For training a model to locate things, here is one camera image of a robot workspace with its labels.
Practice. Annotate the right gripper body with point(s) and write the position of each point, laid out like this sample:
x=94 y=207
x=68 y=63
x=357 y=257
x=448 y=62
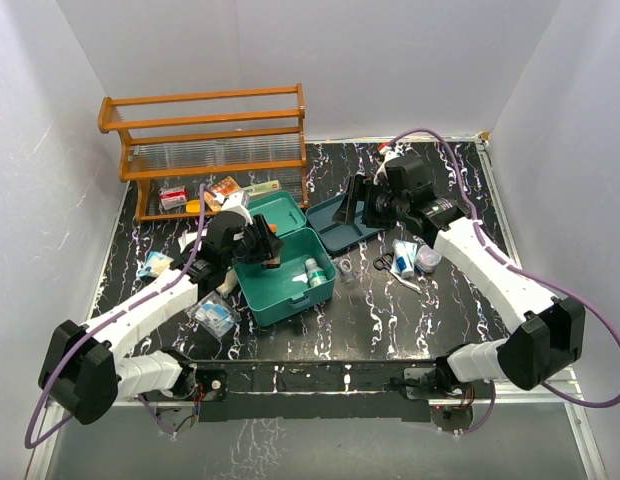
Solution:
x=381 y=207

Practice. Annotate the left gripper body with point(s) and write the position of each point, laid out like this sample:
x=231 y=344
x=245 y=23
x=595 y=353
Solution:
x=255 y=246

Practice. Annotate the bag of cotton balls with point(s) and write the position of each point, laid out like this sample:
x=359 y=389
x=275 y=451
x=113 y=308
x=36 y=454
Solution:
x=228 y=285

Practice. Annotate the white bottle green label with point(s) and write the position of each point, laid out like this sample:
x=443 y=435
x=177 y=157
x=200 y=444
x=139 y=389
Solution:
x=315 y=274

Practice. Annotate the blue-white swab bag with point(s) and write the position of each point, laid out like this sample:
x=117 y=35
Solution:
x=154 y=265

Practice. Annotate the brown bottle orange cap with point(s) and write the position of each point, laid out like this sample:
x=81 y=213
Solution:
x=274 y=249

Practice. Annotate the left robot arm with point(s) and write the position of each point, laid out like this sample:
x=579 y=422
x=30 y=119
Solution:
x=87 y=366

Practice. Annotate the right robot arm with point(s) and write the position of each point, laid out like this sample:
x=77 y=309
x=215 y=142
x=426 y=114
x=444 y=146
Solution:
x=545 y=332

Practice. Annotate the white-green medicine box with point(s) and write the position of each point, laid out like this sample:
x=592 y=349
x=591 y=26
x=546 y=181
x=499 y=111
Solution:
x=260 y=189

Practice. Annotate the teal medicine kit box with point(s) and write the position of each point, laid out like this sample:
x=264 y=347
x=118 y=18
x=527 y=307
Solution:
x=273 y=295

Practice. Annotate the orange medicine box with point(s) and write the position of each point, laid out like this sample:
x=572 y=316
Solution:
x=224 y=187

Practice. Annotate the red-white medicine box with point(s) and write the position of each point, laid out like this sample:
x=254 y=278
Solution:
x=174 y=197

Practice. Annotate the blue-grey divided tray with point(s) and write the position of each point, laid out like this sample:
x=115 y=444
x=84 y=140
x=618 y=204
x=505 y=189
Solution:
x=337 y=237

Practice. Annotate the white-blue ointment tube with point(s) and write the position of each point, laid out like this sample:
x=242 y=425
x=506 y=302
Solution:
x=404 y=254

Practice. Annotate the black scissors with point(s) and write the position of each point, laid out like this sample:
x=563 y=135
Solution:
x=383 y=262

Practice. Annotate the clear round container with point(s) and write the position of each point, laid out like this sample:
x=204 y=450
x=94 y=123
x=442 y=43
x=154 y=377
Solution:
x=427 y=259

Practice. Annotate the white gauze pad packet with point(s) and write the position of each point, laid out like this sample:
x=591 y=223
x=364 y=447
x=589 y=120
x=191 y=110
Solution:
x=185 y=239

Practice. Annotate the yellow small box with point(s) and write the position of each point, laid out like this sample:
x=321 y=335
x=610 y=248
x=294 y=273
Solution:
x=193 y=206

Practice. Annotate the bag of blue-white packets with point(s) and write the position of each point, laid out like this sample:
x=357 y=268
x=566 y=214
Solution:
x=214 y=314

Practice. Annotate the wooden orange shelf rack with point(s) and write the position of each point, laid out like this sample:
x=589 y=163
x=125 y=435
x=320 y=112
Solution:
x=174 y=140

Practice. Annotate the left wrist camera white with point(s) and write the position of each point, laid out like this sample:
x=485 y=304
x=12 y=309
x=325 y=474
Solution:
x=236 y=202

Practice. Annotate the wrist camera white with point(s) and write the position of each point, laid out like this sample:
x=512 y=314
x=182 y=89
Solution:
x=236 y=202
x=386 y=153

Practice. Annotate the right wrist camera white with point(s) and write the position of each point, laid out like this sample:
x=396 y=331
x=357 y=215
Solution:
x=386 y=153

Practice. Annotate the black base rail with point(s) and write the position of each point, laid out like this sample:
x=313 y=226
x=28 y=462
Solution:
x=327 y=389

